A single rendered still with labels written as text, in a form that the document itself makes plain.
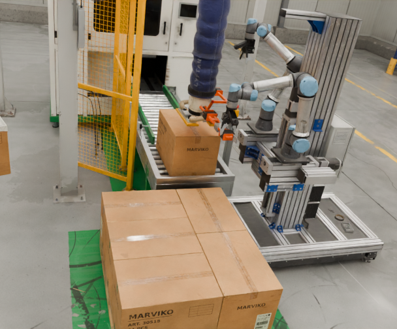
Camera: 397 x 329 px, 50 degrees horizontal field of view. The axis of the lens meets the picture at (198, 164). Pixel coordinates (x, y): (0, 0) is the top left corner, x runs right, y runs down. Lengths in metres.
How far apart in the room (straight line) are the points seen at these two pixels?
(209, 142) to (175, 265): 1.22
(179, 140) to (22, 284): 1.60
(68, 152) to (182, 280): 1.91
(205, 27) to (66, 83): 1.32
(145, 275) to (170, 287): 0.17
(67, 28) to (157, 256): 1.97
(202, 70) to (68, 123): 1.36
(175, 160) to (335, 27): 1.58
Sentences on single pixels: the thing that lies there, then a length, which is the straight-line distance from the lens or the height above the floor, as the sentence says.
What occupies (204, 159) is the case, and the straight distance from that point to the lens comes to 3.62.
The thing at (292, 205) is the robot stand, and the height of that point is 0.48.
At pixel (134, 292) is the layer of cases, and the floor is 0.54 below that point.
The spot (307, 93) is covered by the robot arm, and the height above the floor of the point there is 1.58.
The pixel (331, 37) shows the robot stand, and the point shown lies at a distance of 3.24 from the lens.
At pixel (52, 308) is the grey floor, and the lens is 3.25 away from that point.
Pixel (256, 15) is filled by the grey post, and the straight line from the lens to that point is 6.39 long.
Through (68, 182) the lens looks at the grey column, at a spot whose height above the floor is 0.17.
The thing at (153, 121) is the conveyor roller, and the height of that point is 0.55.
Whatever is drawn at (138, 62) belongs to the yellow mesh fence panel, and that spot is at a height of 1.35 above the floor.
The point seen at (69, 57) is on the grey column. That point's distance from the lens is 3.76.
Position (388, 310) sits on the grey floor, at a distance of 3.84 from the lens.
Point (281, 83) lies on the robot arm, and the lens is 3.00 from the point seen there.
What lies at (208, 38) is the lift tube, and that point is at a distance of 3.23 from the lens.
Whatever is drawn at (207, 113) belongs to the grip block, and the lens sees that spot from 3.24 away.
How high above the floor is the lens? 2.36
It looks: 28 degrees down
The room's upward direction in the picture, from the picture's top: 9 degrees clockwise
